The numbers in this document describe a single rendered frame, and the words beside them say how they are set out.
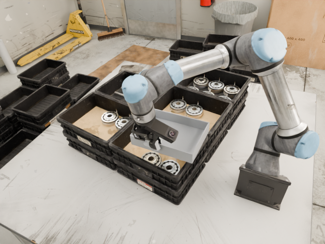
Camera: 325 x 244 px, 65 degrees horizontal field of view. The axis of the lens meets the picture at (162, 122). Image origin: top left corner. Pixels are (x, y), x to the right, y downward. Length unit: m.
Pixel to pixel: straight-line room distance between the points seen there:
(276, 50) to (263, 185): 0.58
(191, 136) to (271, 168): 0.37
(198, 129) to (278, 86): 0.36
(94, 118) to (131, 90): 0.91
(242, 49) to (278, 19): 2.87
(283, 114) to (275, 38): 0.28
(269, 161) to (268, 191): 0.14
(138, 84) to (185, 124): 0.47
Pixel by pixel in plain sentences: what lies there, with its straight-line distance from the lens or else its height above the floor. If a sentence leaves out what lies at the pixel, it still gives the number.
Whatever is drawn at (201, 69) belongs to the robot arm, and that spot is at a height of 1.32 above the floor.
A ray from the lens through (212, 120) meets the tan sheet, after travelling 1.49.
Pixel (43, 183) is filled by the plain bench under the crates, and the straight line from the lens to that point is 1.55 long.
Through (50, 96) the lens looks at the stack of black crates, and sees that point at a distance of 2.62.
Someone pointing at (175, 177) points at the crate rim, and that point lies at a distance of 1.09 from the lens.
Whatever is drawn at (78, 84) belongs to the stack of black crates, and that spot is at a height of 0.38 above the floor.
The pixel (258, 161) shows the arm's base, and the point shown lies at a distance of 1.21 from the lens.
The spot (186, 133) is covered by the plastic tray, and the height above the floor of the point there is 1.04.
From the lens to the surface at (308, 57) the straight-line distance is 3.93.
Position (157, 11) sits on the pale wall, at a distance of 4.49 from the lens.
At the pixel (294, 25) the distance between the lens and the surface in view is 3.87.
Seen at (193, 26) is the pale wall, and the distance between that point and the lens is 4.35.
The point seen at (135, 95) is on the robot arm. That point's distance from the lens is 0.72.
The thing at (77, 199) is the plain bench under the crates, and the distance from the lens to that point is 1.40.
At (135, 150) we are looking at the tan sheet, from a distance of 1.34.
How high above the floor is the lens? 1.80
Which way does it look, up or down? 41 degrees down
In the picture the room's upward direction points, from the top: 5 degrees counter-clockwise
